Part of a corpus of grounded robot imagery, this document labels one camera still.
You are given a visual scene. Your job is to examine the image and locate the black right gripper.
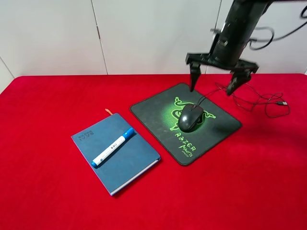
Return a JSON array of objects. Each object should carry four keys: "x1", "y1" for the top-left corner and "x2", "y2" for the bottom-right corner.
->
[{"x1": 185, "y1": 53, "x2": 259, "y2": 96}]

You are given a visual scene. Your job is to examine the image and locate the black mouse cable with USB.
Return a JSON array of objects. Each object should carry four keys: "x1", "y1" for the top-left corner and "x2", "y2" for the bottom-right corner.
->
[{"x1": 197, "y1": 82, "x2": 291, "y2": 118}]

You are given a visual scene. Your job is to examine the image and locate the blue hardcover notebook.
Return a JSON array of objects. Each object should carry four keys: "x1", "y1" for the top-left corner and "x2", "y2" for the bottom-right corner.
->
[{"x1": 71, "y1": 113, "x2": 161, "y2": 196}]

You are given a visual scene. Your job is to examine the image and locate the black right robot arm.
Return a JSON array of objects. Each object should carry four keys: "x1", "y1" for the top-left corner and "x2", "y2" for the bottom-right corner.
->
[{"x1": 186, "y1": 0, "x2": 306, "y2": 95}]

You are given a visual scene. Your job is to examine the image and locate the blue and white marker pen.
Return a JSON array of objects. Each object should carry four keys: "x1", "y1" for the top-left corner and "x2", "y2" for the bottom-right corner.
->
[{"x1": 91, "y1": 127, "x2": 135, "y2": 168}]

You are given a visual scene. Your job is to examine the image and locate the black wired computer mouse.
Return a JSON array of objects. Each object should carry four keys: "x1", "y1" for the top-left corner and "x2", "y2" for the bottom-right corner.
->
[{"x1": 178, "y1": 103, "x2": 203, "y2": 133}]

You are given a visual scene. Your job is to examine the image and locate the red velvet table cloth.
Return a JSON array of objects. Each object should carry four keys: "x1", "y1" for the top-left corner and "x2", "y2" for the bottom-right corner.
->
[{"x1": 0, "y1": 74, "x2": 307, "y2": 230}]

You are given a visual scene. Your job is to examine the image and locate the black green Razer mouse pad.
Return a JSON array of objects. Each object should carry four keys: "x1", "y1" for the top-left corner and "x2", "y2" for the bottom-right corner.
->
[{"x1": 130, "y1": 83, "x2": 242, "y2": 165}]

